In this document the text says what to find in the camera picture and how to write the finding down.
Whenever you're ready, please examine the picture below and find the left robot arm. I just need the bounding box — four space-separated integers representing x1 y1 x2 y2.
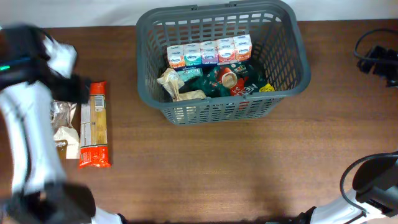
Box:
1 24 126 223

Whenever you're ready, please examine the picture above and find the light blue wipes pack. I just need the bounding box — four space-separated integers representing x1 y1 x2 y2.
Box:
177 68 203 82

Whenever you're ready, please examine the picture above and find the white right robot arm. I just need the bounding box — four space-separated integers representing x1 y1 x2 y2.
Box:
291 152 397 224

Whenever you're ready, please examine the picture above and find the green red snack bag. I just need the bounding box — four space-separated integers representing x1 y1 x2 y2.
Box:
187 62 275 98

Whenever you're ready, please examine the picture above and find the white tissue multipack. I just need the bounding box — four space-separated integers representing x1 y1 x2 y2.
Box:
167 34 252 70

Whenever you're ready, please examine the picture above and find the orange cracker package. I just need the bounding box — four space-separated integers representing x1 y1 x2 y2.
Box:
79 82 111 169

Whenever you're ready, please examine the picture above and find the grey plastic basket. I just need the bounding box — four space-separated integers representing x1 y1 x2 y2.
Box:
136 1 311 125

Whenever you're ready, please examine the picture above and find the brown white cookie bag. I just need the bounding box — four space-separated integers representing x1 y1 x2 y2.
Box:
50 101 80 159

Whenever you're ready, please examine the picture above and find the beige paper bag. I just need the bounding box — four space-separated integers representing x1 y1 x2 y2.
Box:
155 68 207 121

